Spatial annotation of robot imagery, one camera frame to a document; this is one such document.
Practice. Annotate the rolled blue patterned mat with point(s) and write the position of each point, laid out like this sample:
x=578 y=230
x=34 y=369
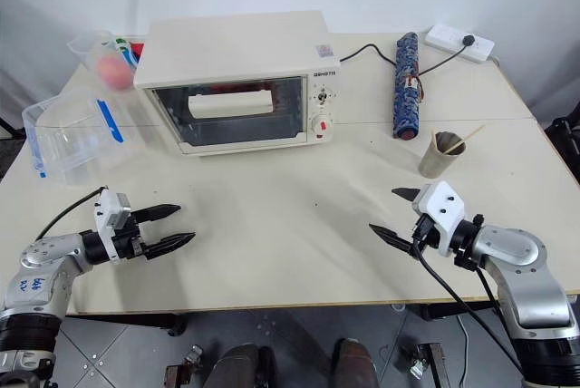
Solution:
x=406 y=107

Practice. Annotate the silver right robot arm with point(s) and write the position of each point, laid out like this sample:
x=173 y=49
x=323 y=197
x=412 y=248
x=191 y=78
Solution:
x=530 y=279

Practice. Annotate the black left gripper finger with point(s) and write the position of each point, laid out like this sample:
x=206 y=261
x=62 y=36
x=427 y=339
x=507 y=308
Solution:
x=158 y=212
x=170 y=244

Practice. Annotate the pink peach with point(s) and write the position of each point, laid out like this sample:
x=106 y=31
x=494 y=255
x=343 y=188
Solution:
x=113 y=71

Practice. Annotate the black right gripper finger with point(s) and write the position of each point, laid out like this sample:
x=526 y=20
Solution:
x=394 y=240
x=408 y=194

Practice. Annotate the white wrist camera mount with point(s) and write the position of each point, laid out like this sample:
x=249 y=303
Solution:
x=446 y=209
x=105 y=216

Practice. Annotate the dark rounded shape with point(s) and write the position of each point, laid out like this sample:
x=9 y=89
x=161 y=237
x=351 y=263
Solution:
x=355 y=363

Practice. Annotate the clear box with blue latches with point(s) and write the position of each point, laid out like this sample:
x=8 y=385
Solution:
x=77 y=148

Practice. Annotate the cream toaster oven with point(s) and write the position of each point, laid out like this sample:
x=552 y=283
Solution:
x=235 y=50

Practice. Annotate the red flat object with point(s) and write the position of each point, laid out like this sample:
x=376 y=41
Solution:
x=137 y=49

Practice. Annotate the metal caster wheel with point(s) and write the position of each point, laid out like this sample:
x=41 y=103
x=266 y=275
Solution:
x=419 y=367
x=192 y=357

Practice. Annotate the white power strip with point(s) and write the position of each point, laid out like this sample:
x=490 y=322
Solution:
x=446 y=36

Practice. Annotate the wooden chopstick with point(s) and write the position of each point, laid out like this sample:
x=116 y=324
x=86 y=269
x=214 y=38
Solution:
x=466 y=138

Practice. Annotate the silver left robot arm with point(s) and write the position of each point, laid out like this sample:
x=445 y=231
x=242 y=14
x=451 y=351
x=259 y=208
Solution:
x=43 y=279

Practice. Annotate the black power plug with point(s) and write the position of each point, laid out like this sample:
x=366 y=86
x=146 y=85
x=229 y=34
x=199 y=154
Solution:
x=468 y=40

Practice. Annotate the black object beside table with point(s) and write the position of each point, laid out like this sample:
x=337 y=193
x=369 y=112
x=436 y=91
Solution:
x=565 y=136

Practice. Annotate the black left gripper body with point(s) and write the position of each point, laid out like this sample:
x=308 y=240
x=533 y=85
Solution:
x=128 y=245

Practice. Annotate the metal cup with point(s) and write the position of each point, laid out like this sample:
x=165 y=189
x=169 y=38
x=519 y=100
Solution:
x=435 y=163

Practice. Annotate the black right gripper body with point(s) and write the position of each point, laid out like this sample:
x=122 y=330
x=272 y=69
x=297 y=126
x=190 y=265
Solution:
x=428 y=234

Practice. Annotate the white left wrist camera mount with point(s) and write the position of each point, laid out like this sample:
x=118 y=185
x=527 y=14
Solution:
x=105 y=216

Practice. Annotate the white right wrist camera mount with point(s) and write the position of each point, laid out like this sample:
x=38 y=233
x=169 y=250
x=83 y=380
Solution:
x=446 y=209

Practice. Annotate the blue and green toothbrush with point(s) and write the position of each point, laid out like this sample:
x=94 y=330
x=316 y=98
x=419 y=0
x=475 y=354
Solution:
x=130 y=56

